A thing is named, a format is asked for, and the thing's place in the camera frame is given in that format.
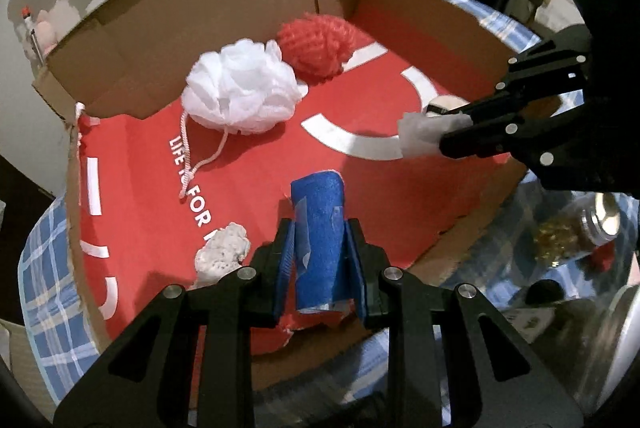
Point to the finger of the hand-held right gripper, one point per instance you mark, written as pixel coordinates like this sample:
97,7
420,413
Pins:
540,68
490,135

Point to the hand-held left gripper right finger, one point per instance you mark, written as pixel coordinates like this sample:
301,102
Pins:
357,273

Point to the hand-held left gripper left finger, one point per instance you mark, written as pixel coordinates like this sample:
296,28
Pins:
285,268

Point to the blue towel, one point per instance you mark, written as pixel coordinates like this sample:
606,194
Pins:
320,233

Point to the white satin cloth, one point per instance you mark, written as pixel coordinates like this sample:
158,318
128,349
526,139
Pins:
420,133

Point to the white mesh bath pouf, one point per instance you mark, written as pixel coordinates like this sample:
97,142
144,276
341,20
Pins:
240,83

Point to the orange-red mesh bath pouf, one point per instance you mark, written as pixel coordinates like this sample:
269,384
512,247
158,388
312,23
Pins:
312,45

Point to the cardboard box red lining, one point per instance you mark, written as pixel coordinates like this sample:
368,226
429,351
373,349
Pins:
225,8

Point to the small clear jar gold contents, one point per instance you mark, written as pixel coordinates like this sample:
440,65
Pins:
560,235

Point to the blue plaid blanket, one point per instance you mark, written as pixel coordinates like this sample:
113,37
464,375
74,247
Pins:
50,268

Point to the large glass jar metal lid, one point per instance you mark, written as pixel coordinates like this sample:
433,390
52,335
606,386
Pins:
615,348

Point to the pink plush toy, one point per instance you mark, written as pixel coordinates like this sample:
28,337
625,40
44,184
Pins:
52,25

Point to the mop pole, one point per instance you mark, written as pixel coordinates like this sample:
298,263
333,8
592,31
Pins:
34,43

